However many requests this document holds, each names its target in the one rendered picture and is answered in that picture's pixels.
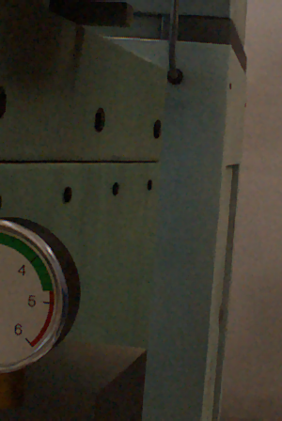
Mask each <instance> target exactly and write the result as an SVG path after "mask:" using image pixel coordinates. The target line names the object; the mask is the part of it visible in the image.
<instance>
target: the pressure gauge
mask: <svg viewBox="0 0 282 421"><path fill-rule="evenodd" d="M80 302H81V283H80V276H79V273H78V270H77V267H76V265H75V262H74V260H73V258H72V256H71V253H70V252H69V250H68V249H67V247H66V246H65V245H64V243H63V242H62V241H61V240H60V239H59V238H58V237H57V236H56V235H55V234H54V233H53V232H50V230H48V229H47V228H45V227H43V226H41V225H39V224H37V223H34V222H31V221H28V220H25V219H23V218H17V217H1V218H0V408H1V409H15V408H19V407H21V405H24V402H23V397H24V382H25V369H26V368H27V367H29V366H30V365H34V364H35V363H36V362H37V361H38V360H39V359H41V358H42V357H43V356H44V355H45V354H46V353H47V352H48V351H51V350H52V349H54V348H55V347H56V346H57V345H58V344H59V343H60V342H61V341H62V340H63V339H64V338H65V337H66V335H67V334H68V332H69V331H70V329H71V327H72V325H73V324H74V322H75V320H76V318H77V314H78V311H79V307H80Z"/></svg>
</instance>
